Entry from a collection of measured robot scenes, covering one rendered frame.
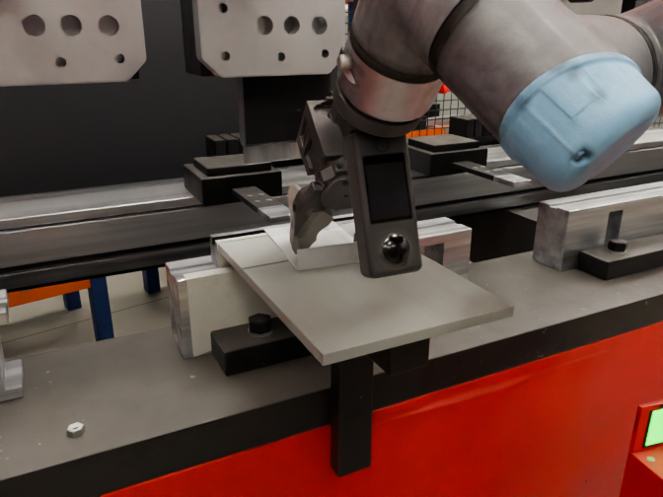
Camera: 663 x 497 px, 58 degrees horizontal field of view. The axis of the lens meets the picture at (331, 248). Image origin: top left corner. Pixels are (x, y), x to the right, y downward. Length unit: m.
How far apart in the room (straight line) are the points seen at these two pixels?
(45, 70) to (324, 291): 0.30
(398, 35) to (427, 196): 0.72
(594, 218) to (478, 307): 0.48
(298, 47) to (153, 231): 0.40
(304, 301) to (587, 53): 0.30
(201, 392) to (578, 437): 0.55
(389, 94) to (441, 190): 0.69
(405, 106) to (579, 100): 0.14
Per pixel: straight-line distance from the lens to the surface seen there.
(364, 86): 0.43
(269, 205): 0.78
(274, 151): 0.68
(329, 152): 0.50
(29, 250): 0.90
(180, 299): 0.66
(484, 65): 0.35
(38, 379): 0.71
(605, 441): 1.01
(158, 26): 1.14
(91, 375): 0.70
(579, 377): 0.89
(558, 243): 0.96
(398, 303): 0.52
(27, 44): 0.58
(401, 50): 0.40
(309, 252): 0.58
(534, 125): 0.34
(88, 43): 0.58
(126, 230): 0.90
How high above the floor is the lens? 1.22
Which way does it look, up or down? 20 degrees down
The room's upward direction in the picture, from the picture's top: straight up
